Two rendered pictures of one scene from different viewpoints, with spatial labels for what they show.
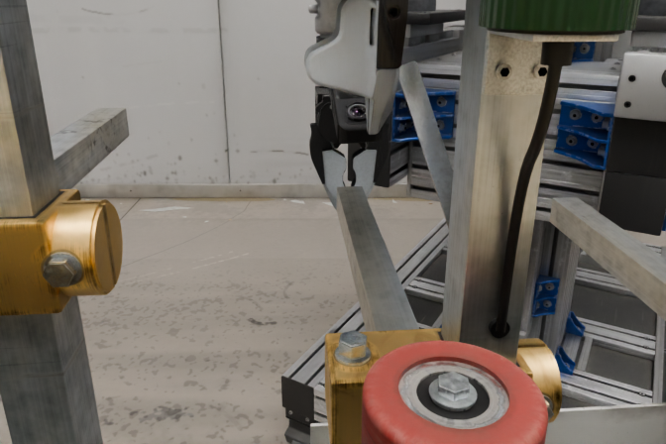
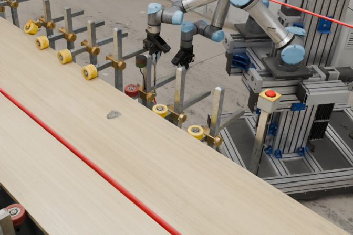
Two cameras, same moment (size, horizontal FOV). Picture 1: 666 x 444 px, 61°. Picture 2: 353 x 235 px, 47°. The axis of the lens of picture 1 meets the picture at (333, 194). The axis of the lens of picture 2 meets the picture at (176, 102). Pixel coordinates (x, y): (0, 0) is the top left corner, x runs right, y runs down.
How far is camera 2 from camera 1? 2.17 m
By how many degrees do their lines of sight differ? 43
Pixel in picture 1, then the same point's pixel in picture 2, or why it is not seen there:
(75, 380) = (120, 76)
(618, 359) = (301, 167)
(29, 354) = (116, 72)
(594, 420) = not seen: hidden behind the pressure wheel
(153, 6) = not seen: outside the picture
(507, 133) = (144, 71)
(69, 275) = (117, 67)
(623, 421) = not seen: hidden behind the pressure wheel
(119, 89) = not seen: outside the picture
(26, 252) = (116, 64)
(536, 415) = (132, 91)
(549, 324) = (274, 139)
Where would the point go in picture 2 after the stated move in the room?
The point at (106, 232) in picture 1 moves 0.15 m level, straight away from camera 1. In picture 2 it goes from (123, 65) to (135, 54)
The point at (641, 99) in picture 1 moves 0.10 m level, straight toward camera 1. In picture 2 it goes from (249, 79) to (233, 81)
